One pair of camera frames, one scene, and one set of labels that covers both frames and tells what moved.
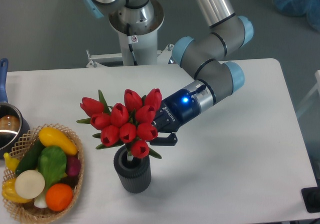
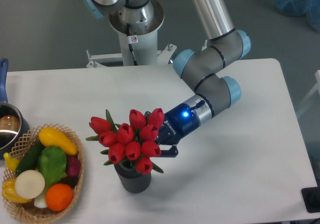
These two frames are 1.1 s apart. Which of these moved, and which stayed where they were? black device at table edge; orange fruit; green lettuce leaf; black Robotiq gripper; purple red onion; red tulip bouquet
Moved: red tulip bouquet; black Robotiq gripper
Stayed: green lettuce leaf; purple red onion; black device at table edge; orange fruit
